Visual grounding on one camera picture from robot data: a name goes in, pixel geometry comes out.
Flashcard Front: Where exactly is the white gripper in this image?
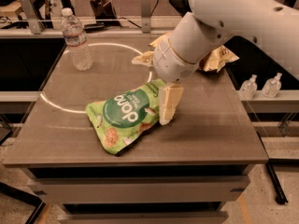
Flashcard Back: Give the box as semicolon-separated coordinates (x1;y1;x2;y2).
132;36;199;125

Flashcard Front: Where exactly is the green rice chip bag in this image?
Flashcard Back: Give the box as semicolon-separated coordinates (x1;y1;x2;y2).
86;79;167;155

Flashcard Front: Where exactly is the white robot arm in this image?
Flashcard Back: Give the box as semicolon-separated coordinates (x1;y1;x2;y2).
149;0;299;125

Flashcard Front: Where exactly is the brown yellow chip bag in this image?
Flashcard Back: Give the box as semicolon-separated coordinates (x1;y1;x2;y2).
149;30;240;73

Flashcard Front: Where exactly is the small sanitizer bottle left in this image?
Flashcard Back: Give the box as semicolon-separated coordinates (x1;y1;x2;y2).
239;75;257;100

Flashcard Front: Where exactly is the small sanitizer bottle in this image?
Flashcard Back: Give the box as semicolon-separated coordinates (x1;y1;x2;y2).
262;73;282;98
239;75;257;100

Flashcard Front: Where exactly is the clear plastic water bottle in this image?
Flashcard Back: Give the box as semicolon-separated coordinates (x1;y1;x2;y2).
61;7;93;71

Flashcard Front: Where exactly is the grey cabinet with drawers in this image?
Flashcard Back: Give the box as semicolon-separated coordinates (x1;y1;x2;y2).
4;35;267;224

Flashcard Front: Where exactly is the small sanitizer bottle right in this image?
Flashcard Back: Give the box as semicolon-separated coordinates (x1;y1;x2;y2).
262;73;282;98

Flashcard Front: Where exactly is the middle metal rail bracket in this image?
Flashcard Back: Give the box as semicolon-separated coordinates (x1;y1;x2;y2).
141;0;151;33

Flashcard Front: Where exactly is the metal rail bracket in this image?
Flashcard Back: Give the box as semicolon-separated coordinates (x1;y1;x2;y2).
141;0;151;33
19;0;44;35

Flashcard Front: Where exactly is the left metal rail bracket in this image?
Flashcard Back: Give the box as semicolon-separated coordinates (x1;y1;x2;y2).
19;0;44;35

